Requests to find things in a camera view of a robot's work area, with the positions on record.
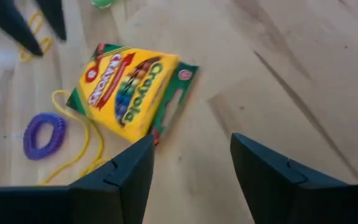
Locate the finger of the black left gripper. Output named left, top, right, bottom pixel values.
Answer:
left=34, top=0, right=67, bottom=42
left=0, top=0, right=45, bottom=57

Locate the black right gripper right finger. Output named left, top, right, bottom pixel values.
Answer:
left=230, top=133, right=352, bottom=224

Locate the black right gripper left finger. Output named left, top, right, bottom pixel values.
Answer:
left=68, top=134, right=156, bottom=224

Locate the green coil wristband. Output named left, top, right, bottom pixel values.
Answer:
left=90, top=0, right=117, bottom=9

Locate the yellow lanyard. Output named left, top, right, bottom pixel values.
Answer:
left=37, top=89, right=109, bottom=187

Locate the purple coil wristband keyring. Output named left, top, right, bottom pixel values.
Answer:
left=22, top=112, right=68, bottom=161

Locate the yellow green crayon box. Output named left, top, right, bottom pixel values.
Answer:
left=66, top=42, right=200, bottom=146

